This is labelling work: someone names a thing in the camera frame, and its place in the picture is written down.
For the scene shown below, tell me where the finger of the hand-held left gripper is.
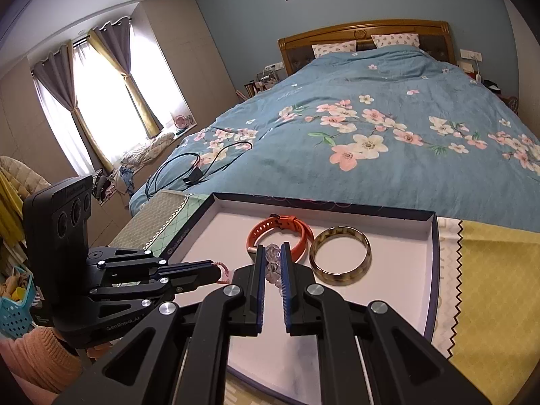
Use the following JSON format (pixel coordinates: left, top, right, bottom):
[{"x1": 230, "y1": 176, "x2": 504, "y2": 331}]
[
  {"x1": 90, "y1": 267, "x2": 229, "y2": 322},
  {"x1": 86, "y1": 247, "x2": 217, "y2": 290}
]

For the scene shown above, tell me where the blue floral duvet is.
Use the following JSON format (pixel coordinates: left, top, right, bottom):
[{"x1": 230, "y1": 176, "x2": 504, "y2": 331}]
[{"x1": 129, "y1": 44, "x2": 540, "y2": 225}]

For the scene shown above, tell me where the bedside clutter of cosmetics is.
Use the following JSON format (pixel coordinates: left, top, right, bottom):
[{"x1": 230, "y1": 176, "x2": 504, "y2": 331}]
[{"x1": 236, "y1": 67, "x2": 281, "y2": 103}]

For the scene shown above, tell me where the person's left forearm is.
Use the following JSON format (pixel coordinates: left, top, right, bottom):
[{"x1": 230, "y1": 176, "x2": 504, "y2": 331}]
[{"x1": 0, "y1": 326, "x2": 83, "y2": 395}]

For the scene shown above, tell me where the dark bedside table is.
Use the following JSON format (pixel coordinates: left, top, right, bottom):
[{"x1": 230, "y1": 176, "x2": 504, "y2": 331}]
[{"x1": 483, "y1": 79, "x2": 520, "y2": 111}]

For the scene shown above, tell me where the white tray with dark rim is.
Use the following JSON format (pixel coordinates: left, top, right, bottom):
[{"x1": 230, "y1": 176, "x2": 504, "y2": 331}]
[{"x1": 109, "y1": 193, "x2": 438, "y2": 389}]

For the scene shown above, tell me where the tortoiseshell bangle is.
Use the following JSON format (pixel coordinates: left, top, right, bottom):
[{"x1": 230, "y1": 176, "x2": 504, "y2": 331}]
[{"x1": 309, "y1": 226, "x2": 373, "y2": 286}]

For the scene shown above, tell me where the purple and gold curtain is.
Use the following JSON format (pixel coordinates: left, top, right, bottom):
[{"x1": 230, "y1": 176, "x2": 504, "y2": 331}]
[
  {"x1": 31, "y1": 42, "x2": 107, "y2": 174},
  {"x1": 86, "y1": 19, "x2": 165, "y2": 140}
]

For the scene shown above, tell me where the beige chair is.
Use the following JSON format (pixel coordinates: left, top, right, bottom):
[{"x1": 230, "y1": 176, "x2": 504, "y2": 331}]
[{"x1": 0, "y1": 156, "x2": 52, "y2": 203}]

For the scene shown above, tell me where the wooden bed headboard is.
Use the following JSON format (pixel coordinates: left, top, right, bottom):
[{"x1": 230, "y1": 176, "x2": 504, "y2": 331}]
[{"x1": 277, "y1": 20, "x2": 456, "y2": 77}]

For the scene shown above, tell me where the black cable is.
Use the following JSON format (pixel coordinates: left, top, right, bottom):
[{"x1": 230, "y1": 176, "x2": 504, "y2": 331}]
[{"x1": 144, "y1": 127, "x2": 254, "y2": 200}]

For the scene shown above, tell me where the floral patterned pillow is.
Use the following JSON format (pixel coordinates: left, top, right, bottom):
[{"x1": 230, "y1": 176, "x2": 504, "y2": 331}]
[
  {"x1": 311, "y1": 40, "x2": 357, "y2": 59},
  {"x1": 371, "y1": 34, "x2": 420, "y2": 50}
]

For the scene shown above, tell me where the teal plastic basket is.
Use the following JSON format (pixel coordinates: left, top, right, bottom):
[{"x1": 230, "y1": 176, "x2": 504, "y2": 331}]
[{"x1": 0, "y1": 266, "x2": 42, "y2": 339}]

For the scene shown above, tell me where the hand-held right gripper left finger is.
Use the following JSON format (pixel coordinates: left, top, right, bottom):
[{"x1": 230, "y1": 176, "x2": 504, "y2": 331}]
[{"x1": 51, "y1": 255, "x2": 267, "y2": 405}]

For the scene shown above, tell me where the clear crystal bead bracelet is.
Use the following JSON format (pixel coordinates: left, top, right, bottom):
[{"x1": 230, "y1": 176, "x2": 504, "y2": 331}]
[{"x1": 258, "y1": 242, "x2": 288, "y2": 298}]

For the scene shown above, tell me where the orange smartwatch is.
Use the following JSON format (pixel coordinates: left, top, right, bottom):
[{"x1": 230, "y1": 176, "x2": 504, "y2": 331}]
[{"x1": 247, "y1": 215, "x2": 315, "y2": 262}]

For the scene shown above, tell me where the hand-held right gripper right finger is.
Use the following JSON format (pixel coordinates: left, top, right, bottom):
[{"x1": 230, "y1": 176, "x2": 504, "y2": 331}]
[{"x1": 279, "y1": 242, "x2": 492, "y2": 405}]

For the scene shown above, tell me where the patchwork quilted mat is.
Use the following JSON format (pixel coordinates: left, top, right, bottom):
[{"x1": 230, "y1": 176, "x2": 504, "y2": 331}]
[{"x1": 107, "y1": 190, "x2": 540, "y2": 405}]

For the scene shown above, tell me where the crumpled floral blanket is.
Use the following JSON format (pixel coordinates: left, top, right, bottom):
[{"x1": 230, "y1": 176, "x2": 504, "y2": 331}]
[{"x1": 120, "y1": 132, "x2": 176, "y2": 166}]

